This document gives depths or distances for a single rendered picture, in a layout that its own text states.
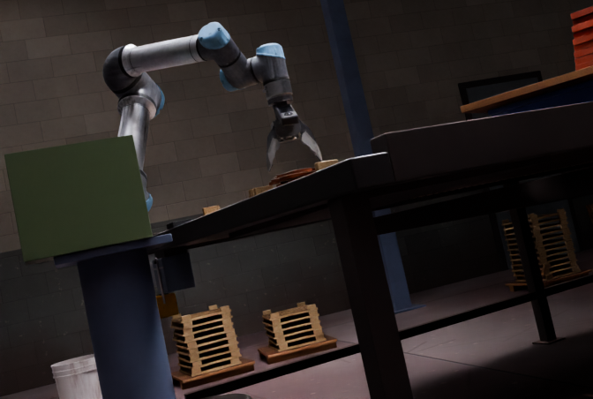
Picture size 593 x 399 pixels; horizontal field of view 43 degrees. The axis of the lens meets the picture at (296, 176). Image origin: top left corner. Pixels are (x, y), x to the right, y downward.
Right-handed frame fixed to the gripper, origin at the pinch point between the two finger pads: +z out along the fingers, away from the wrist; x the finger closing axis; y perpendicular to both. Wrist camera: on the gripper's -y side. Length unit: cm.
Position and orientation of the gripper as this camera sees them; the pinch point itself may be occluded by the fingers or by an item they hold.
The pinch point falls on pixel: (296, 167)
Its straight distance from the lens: 207.3
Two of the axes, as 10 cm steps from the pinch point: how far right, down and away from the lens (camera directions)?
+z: 2.1, 9.7, -0.9
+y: -1.4, 1.2, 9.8
